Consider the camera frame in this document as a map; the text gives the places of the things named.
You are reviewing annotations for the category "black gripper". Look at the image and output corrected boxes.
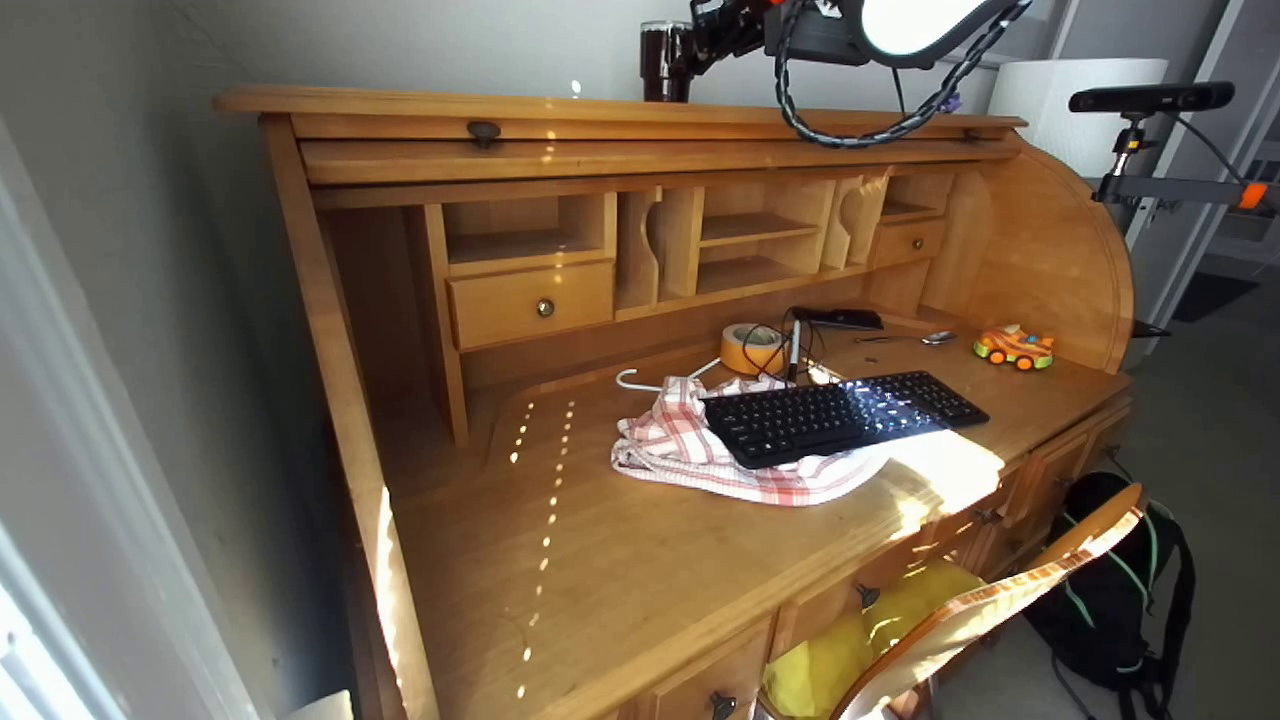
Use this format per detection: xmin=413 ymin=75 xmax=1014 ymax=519
xmin=683 ymin=0 xmax=808 ymax=66

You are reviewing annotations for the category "dark brown coffee mug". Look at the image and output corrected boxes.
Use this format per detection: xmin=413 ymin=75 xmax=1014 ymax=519
xmin=636 ymin=16 xmax=699 ymax=107

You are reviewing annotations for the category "small wooden drawer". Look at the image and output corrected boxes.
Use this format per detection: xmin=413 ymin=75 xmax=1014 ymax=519
xmin=868 ymin=217 xmax=953 ymax=272

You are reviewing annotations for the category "black remote control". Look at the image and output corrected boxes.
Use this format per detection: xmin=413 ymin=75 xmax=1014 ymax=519
xmin=789 ymin=303 xmax=889 ymax=331

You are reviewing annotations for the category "wide wooden drawer with knob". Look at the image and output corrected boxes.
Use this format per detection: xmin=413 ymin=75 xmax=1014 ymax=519
xmin=444 ymin=255 xmax=620 ymax=355

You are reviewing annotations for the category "silver metal utensil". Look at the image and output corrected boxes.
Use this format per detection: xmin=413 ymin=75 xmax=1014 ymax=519
xmin=854 ymin=323 xmax=961 ymax=350

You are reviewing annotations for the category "white box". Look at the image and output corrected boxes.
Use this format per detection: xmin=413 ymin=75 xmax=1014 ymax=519
xmin=994 ymin=56 xmax=1173 ymax=149

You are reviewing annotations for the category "black computer keyboard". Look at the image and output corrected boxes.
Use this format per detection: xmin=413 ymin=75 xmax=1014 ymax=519
xmin=699 ymin=366 xmax=994 ymax=470

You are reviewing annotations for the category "red white checked cloth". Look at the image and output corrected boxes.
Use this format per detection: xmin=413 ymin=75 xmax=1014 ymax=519
xmin=608 ymin=360 xmax=895 ymax=512

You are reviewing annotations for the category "orange green toy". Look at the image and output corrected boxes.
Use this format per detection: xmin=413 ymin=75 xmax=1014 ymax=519
xmin=969 ymin=318 xmax=1059 ymax=375

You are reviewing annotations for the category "tripod with orange clamp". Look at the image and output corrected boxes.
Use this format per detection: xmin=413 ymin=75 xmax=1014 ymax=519
xmin=1087 ymin=113 xmax=1272 ymax=340

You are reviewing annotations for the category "wooden roll-top desk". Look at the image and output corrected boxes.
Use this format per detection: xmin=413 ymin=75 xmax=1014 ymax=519
xmin=214 ymin=84 xmax=1141 ymax=720

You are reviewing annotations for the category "wooden chair with slotted back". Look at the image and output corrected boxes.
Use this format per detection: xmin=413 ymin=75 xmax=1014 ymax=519
xmin=832 ymin=480 xmax=1151 ymax=720

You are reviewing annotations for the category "black backpack with green trim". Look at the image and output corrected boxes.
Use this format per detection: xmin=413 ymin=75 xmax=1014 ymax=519
xmin=1025 ymin=469 xmax=1199 ymax=720

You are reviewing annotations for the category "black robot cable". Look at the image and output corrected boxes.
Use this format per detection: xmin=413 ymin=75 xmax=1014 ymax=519
xmin=768 ymin=0 xmax=1042 ymax=153

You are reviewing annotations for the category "white wire hanger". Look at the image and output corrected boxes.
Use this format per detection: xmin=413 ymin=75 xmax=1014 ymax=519
xmin=611 ymin=350 xmax=734 ymax=398

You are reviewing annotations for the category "black bar camera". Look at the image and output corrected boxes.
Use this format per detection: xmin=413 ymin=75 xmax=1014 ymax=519
xmin=1065 ymin=80 xmax=1241 ymax=121

